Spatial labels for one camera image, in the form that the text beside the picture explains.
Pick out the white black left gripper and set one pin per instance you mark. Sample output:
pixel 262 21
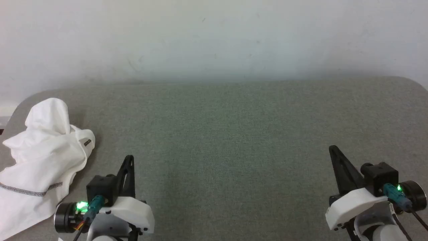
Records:
pixel 133 214

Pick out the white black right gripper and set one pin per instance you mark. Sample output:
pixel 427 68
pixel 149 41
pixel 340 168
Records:
pixel 351 204

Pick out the white long-sleeve garment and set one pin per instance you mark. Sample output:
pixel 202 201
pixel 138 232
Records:
pixel 43 150

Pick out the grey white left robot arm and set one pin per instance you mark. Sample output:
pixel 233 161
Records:
pixel 105 238

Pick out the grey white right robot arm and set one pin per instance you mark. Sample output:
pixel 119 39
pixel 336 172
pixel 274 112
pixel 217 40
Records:
pixel 384 234

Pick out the grey fabric upholstered sofa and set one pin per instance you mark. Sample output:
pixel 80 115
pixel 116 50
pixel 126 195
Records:
pixel 217 150

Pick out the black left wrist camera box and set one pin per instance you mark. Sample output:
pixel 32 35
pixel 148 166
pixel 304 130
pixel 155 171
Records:
pixel 100 187

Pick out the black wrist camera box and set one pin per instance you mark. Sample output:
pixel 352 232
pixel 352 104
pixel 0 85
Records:
pixel 379 177
pixel 100 187

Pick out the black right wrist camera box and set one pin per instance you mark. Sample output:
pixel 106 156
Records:
pixel 379 177

